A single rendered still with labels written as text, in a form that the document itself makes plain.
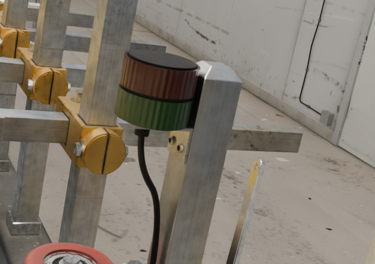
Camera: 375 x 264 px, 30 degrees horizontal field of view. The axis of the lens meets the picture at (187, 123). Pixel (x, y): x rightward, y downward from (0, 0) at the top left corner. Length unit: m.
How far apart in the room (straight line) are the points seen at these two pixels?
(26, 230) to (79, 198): 0.30
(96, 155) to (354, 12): 3.91
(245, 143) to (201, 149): 0.38
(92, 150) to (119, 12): 0.15
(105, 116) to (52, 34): 0.25
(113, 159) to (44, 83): 0.25
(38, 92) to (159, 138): 0.21
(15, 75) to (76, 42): 0.30
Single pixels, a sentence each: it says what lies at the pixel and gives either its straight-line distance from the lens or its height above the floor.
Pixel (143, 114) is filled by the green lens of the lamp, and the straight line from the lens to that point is 0.53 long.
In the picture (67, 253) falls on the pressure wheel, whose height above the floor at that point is 0.90.
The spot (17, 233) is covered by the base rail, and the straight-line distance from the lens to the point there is 1.12.
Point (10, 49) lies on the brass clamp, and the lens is 1.25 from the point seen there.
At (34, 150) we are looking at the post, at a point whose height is 0.84.
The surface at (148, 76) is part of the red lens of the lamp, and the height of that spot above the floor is 1.10.
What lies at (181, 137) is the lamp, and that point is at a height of 1.05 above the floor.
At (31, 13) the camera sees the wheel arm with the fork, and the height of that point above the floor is 0.95.
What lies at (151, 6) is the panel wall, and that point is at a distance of 7.48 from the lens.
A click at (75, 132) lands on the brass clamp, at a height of 0.96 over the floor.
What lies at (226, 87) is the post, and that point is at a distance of 0.56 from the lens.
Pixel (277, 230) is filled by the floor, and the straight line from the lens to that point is 3.11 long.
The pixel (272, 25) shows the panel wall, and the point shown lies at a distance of 5.37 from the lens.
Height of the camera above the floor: 1.22
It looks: 16 degrees down
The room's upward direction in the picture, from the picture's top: 12 degrees clockwise
